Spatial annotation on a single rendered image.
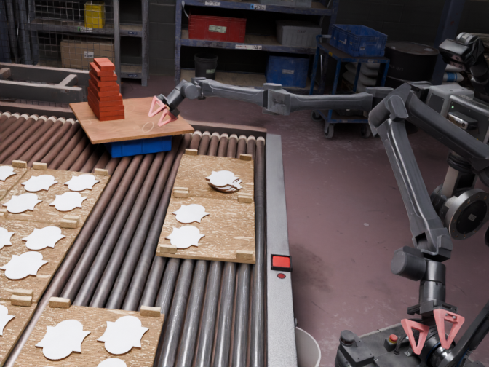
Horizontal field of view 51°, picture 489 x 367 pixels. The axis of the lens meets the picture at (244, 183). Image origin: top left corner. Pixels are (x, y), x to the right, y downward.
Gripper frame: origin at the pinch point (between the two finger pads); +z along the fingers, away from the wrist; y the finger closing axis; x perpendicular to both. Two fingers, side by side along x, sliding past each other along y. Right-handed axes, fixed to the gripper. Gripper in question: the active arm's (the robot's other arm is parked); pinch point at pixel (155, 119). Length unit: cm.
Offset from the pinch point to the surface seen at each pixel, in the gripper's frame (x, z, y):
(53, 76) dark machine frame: 126, 21, 79
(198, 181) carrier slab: -18.9, 7.2, 30.0
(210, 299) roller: -72, 31, -19
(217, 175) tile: -24.4, -0.5, 29.0
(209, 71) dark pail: 213, -94, 354
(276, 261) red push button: -75, 9, 2
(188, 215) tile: -35.6, 19.4, 7.6
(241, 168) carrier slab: -23, -11, 47
